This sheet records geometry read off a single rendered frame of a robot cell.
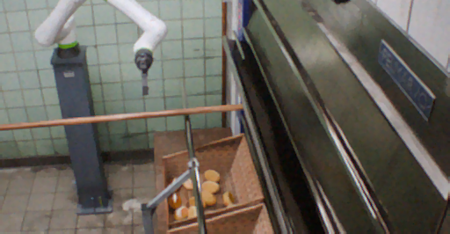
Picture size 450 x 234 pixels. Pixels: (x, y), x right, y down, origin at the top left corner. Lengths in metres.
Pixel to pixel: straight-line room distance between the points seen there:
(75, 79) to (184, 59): 0.92
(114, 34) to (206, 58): 0.68
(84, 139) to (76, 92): 0.35
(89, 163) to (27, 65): 0.87
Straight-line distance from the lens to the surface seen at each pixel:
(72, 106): 3.15
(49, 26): 2.78
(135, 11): 2.61
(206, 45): 3.58
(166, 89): 3.72
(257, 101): 2.05
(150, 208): 2.22
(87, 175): 3.46
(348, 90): 1.32
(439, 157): 0.94
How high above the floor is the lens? 2.46
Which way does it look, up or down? 32 degrees down
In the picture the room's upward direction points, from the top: straight up
